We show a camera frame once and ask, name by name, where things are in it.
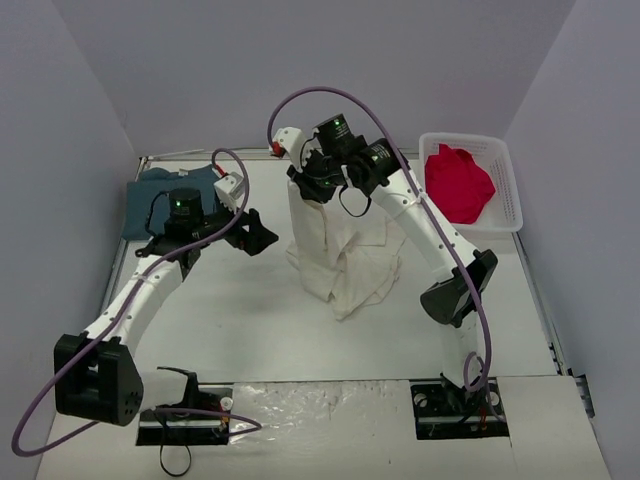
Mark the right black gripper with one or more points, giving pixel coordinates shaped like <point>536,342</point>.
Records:
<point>304,183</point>

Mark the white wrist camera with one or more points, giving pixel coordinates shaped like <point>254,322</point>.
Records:
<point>289,141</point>
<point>230,191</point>

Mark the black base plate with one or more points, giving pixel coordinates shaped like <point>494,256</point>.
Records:
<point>444,412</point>
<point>190,429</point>

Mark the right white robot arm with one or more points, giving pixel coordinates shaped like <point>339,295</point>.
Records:
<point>459,270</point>

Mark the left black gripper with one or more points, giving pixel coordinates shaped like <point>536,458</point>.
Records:
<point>245,231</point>

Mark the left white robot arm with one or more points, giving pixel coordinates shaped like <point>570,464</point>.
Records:
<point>96,376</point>

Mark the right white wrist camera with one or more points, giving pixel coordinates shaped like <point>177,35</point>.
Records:
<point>289,141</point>

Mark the folded teal t shirt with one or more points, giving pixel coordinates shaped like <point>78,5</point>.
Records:
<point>150,183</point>

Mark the red t shirt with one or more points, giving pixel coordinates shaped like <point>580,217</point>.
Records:
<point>457,185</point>

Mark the white plastic basket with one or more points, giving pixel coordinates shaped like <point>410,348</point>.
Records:
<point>503,213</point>

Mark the white t shirt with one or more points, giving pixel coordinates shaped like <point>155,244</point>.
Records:
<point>346,263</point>

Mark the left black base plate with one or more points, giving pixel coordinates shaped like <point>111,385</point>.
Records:
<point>190,429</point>

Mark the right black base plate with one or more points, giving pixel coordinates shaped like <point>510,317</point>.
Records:
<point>444,412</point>

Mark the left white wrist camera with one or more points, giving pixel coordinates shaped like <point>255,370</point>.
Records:
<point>230,191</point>

